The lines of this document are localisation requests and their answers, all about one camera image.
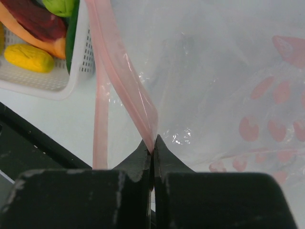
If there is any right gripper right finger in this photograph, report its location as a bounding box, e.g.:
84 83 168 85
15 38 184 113
153 136 297 229

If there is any dark green cucumber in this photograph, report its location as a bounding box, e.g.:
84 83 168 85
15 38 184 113
65 0 80 74

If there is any papaya slice with red flesh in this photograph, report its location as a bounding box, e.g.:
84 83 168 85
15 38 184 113
0 0 67 60

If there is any white plastic basket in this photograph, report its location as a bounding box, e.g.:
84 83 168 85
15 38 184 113
0 0 95 100

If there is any clear zip top bag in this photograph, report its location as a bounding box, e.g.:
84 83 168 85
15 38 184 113
86 0 305 186

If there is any yellow green mango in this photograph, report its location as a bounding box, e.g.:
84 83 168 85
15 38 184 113
0 23 5 55

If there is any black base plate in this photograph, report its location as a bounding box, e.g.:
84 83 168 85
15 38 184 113
0 103 91 180

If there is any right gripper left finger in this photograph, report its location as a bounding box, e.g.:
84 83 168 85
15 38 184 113
0 142 151 229

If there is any green lime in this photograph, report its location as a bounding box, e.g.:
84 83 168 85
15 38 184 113
42 0 79 18

